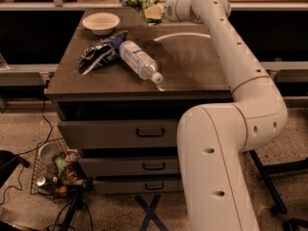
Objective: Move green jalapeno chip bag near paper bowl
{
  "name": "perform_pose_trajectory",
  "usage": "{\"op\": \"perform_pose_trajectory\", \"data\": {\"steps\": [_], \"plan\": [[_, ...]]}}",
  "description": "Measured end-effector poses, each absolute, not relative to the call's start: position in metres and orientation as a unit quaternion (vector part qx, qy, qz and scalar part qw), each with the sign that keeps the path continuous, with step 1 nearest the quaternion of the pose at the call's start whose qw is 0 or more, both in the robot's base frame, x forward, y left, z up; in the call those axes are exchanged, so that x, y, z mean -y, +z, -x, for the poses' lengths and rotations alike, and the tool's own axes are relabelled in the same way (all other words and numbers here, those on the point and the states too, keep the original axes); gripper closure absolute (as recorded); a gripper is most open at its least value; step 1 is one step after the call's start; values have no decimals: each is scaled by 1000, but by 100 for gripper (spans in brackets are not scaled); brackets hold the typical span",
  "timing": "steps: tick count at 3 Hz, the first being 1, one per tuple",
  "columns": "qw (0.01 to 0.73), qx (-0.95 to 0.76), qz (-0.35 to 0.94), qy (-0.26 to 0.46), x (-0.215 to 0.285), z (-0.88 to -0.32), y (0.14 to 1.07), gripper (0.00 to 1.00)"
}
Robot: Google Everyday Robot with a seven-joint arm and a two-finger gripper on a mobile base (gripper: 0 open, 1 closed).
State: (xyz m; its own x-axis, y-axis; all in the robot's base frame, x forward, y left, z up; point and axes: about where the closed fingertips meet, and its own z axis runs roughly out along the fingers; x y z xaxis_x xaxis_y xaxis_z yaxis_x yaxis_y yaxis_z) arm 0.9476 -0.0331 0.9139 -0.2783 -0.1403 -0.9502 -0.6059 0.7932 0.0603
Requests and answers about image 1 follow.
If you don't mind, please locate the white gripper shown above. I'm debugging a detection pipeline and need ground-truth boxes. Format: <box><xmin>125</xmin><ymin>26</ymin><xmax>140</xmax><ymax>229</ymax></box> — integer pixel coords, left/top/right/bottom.
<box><xmin>144</xmin><ymin>0</ymin><xmax>196</xmax><ymax>23</ymax></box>

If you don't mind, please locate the green jalapeno chip bag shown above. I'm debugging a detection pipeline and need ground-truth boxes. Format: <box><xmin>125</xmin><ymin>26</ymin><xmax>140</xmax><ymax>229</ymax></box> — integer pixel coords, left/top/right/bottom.
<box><xmin>124</xmin><ymin>0</ymin><xmax>163</xmax><ymax>24</ymax></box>

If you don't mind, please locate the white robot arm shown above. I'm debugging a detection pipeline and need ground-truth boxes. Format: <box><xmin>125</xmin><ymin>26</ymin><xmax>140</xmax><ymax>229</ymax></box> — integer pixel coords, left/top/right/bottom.
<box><xmin>165</xmin><ymin>0</ymin><xmax>287</xmax><ymax>231</ymax></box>

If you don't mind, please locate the white paper bowl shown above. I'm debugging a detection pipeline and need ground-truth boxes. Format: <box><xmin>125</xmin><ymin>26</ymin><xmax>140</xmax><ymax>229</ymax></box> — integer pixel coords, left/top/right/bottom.
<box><xmin>83</xmin><ymin>13</ymin><xmax>120</xmax><ymax>36</ymax></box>

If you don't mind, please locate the blue chip bag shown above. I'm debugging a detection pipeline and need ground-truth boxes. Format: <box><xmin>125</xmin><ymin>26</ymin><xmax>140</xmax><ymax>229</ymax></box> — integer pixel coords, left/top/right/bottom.
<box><xmin>79</xmin><ymin>30</ymin><xmax>128</xmax><ymax>75</ymax></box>

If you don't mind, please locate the snack bag in basket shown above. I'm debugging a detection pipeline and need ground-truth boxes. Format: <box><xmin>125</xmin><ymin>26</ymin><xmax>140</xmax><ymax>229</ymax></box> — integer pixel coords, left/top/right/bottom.
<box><xmin>52</xmin><ymin>149</ymin><xmax>87</xmax><ymax>186</ymax></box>

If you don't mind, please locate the clear plastic water bottle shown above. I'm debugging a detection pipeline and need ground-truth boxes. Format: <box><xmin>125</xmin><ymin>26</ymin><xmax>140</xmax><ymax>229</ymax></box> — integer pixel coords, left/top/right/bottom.
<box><xmin>119</xmin><ymin>40</ymin><xmax>164</xmax><ymax>84</ymax></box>

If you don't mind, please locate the grey drawer cabinet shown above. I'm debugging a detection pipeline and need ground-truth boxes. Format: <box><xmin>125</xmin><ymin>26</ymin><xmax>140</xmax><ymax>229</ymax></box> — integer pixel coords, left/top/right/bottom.
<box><xmin>46</xmin><ymin>9</ymin><xmax>232</xmax><ymax>181</ymax></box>

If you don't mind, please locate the top grey drawer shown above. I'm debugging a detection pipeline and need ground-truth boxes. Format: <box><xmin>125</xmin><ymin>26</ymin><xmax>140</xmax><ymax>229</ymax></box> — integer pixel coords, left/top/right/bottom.
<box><xmin>58</xmin><ymin>119</ymin><xmax>177</xmax><ymax>149</ymax></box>

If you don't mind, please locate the grey drawer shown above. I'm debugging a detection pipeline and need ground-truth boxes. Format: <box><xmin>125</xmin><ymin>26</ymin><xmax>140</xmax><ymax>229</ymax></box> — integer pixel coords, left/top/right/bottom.
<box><xmin>92</xmin><ymin>177</ymin><xmax>183</xmax><ymax>194</ymax></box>
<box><xmin>58</xmin><ymin>119</ymin><xmax>177</xmax><ymax>149</ymax></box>
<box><xmin>79</xmin><ymin>156</ymin><xmax>180</xmax><ymax>178</ymax></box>

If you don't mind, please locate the middle grey drawer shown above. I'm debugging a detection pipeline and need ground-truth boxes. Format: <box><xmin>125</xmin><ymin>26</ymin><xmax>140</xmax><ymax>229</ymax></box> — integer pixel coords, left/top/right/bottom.
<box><xmin>79</xmin><ymin>156</ymin><xmax>180</xmax><ymax>178</ymax></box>

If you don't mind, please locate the bottom grey drawer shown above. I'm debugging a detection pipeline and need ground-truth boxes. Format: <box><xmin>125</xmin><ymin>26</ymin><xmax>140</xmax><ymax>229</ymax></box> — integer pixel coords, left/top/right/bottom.
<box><xmin>92</xmin><ymin>177</ymin><xmax>183</xmax><ymax>194</ymax></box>

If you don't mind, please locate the blue tape cross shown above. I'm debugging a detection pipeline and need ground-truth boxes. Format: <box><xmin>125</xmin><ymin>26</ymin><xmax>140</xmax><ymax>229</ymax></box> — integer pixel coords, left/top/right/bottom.
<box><xmin>135</xmin><ymin>194</ymin><xmax>169</xmax><ymax>231</ymax></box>

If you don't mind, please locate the black tripod leg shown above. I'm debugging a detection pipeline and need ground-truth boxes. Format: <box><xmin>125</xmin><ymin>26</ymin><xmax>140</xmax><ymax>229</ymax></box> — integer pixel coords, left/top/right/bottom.
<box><xmin>59</xmin><ymin>187</ymin><xmax>84</xmax><ymax>231</ymax></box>

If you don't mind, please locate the black wheeled stand base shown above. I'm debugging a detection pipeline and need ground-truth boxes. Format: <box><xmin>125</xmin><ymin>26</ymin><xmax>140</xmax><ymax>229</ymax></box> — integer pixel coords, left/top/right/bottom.
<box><xmin>248</xmin><ymin>149</ymin><xmax>308</xmax><ymax>231</ymax></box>

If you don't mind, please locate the black wire basket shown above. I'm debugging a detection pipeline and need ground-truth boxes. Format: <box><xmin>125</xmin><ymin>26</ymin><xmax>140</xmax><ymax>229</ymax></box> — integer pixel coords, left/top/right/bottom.
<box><xmin>30</xmin><ymin>139</ymin><xmax>91</xmax><ymax>200</ymax></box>

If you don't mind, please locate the black floor cable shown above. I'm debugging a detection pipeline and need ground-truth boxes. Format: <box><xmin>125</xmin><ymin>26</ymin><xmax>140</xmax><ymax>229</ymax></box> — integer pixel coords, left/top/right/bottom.
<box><xmin>0</xmin><ymin>80</ymin><xmax>54</xmax><ymax>207</ymax></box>

